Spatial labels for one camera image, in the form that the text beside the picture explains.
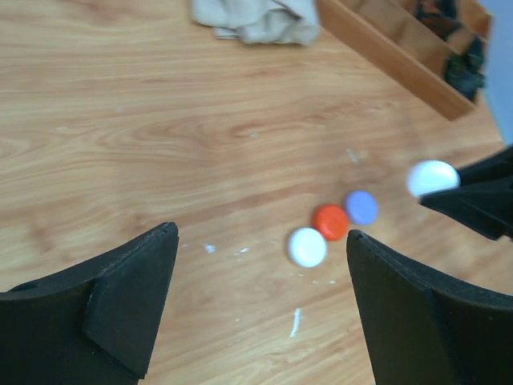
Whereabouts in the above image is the white earbud charging case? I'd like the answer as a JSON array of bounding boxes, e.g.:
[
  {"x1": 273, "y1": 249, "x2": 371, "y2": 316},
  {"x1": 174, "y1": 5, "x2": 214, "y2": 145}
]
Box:
[{"x1": 287, "y1": 227, "x2": 328, "y2": 268}]

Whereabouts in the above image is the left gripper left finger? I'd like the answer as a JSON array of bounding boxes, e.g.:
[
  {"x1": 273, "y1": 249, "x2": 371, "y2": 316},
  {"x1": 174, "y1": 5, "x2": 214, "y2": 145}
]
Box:
[{"x1": 1, "y1": 222, "x2": 179, "y2": 384}]

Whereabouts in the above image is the dark rolled sock bottom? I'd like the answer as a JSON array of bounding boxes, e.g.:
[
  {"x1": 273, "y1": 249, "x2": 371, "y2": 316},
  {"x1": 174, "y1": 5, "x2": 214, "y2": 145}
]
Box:
[{"x1": 443, "y1": 36, "x2": 486, "y2": 102}]

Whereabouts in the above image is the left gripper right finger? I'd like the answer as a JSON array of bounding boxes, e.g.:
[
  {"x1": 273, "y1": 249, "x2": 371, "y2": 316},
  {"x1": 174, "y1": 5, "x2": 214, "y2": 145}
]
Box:
[{"x1": 346, "y1": 230, "x2": 512, "y2": 384}]

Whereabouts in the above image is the purple round case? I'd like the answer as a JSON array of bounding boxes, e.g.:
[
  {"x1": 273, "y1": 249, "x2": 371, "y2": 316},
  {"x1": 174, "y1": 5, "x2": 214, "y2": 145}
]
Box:
[{"x1": 345, "y1": 190, "x2": 378, "y2": 225}]

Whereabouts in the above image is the dark rolled sock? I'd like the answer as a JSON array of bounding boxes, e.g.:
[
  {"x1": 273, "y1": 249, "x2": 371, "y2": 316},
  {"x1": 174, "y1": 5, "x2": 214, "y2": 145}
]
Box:
[
  {"x1": 443, "y1": 36, "x2": 486, "y2": 102},
  {"x1": 415, "y1": 0, "x2": 462, "y2": 41}
]

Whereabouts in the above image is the wooden compartment tray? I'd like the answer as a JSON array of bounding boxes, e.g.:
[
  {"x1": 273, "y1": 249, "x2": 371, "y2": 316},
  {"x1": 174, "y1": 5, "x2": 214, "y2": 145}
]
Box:
[{"x1": 317, "y1": 0, "x2": 493, "y2": 120}]

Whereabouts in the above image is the dark rolled sock middle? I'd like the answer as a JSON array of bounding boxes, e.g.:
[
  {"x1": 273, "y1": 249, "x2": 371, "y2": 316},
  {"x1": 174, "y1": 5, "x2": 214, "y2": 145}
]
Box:
[{"x1": 415, "y1": 0, "x2": 462, "y2": 41}]

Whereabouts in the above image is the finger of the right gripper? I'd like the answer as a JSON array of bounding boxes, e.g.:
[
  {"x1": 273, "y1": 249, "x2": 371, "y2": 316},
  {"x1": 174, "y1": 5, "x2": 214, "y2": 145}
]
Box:
[
  {"x1": 458, "y1": 146, "x2": 513, "y2": 185},
  {"x1": 419, "y1": 186, "x2": 512, "y2": 241}
]

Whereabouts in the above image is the orange round case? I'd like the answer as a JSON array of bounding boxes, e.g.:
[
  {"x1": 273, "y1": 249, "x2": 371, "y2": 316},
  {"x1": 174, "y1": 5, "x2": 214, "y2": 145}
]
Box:
[{"x1": 313, "y1": 205, "x2": 349, "y2": 241}]

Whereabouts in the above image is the white round case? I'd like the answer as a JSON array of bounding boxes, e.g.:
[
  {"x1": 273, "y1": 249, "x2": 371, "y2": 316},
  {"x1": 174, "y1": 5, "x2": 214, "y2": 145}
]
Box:
[{"x1": 406, "y1": 160, "x2": 460, "y2": 197}]

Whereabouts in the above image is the beige folded cloth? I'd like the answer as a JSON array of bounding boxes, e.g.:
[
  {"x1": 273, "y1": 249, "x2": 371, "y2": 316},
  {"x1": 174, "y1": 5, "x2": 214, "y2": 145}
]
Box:
[{"x1": 190, "y1": 0, "x2": 321, "y2": 46}]

